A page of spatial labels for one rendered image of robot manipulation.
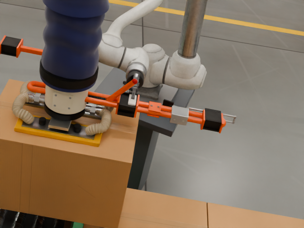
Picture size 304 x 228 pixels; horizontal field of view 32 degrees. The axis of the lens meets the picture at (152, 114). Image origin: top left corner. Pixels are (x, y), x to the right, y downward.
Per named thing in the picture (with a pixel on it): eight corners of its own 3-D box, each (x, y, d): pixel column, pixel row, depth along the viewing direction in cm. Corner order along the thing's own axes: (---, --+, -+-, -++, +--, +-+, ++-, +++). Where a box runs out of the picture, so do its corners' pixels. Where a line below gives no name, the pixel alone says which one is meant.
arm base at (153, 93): (126, 77, 307) (127, 68, 304) (163, 85, 306) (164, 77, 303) (119, 92, 292) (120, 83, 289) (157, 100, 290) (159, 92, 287)
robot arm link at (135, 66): (144, 81, 236) (143, 88, 231) (125, 77, 235) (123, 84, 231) (148, 64, 231) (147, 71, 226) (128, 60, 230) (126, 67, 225)
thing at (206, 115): (200, 129, 211) (203, 120, 208) (200, 118, 217) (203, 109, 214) (220, 133, 212) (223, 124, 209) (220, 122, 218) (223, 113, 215)
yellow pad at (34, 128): (13, 131, 206) (13, 121, 203) (20, 116, 214) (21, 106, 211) (98, 147, 207) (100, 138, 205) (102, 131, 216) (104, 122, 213)
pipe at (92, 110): (15, 121, 205) (15, 110, 202) (31, 86, 225) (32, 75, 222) (100, 137, 207) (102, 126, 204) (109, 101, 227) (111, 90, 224)
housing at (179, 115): (169, 123, 212) (171, 114, 209) (169, 113, 217) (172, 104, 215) (186, 126, 212) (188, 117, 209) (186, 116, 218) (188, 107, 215)
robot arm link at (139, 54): (143, 83, 237) (116, 73, 235) (145, 66, 249) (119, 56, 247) (151, 65, 231) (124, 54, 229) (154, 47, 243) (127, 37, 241)
